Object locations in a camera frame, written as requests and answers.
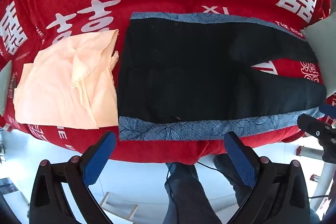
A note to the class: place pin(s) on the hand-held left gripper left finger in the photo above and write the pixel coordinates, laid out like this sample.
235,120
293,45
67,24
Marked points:
101,158

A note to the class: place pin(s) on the wooden stool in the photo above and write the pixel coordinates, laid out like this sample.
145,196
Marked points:
118,204

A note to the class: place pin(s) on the white metal frame leg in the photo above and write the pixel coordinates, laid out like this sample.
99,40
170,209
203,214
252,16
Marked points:
324,179

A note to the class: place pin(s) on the black pants with floral trim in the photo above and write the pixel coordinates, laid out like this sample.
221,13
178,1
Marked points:
183,69

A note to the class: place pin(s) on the pale grey pillow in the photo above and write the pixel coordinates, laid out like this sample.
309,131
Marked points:
323,37
5,87

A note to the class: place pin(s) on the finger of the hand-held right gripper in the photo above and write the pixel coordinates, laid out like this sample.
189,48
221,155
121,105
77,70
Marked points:
311,125

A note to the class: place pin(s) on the peach cloth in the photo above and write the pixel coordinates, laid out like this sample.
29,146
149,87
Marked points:
52,87

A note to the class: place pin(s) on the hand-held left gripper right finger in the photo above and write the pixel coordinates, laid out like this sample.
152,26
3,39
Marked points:
240,161

